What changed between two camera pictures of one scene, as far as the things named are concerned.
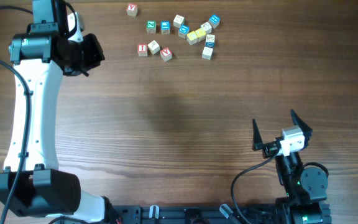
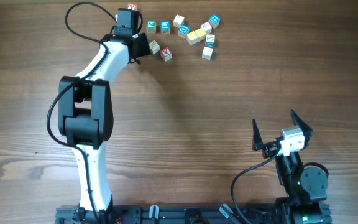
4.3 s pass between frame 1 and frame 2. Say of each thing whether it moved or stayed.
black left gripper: moved
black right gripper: stayed
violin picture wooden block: stayed
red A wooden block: stayed
